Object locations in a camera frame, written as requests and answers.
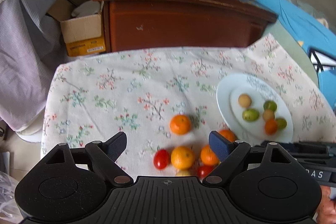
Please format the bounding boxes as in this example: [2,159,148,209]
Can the white patterned plate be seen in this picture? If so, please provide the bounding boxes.
[216,72,294,143]

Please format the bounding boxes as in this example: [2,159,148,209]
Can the clear plastic bag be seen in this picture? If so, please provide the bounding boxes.
[0,170,20,219]

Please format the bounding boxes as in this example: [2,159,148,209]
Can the purple cloth cover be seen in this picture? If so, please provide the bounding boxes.
[0,0,69,132]

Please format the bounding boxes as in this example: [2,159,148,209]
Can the person's right hand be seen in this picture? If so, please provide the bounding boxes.
[315,184,336,224]

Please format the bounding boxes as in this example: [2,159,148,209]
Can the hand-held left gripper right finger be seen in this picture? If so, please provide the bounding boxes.
[205,131,301,186]

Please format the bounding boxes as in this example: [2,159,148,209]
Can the green bed sheet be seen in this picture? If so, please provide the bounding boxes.
[260,21,319,88]

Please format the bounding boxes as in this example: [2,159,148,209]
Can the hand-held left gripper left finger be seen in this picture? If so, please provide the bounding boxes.
[39,132,132,187]

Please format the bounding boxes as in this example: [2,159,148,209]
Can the brown wooden cabinet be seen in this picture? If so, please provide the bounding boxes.
[91,0,279,52]

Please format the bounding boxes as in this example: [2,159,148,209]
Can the brown kiwi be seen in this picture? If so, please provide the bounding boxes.
[262,110,275,122]

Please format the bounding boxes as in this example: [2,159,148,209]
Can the white fan base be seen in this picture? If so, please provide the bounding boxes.
[16,119,44,143]

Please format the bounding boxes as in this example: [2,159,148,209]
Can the floral tablecloth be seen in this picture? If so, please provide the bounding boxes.
[41,33,336,188]

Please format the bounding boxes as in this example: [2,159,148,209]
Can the blue pillow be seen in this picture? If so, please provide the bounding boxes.
[235,0,336,114]

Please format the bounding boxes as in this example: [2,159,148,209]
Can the orange tangerine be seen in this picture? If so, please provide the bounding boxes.
[169,114,192,135]
[171,146,196,170]
[218,129,237,143]
[265,119,279,135]
[200,145,220,167]

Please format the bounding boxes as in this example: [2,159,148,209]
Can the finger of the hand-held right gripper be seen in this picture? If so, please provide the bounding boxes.
[253,142,331,160]

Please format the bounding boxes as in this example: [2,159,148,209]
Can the red cherry tomato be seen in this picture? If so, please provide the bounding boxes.
[153,149,170,170]
[197,165,214,179]

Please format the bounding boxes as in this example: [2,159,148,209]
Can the cardboard box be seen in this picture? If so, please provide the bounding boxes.
[47,0,105,57]

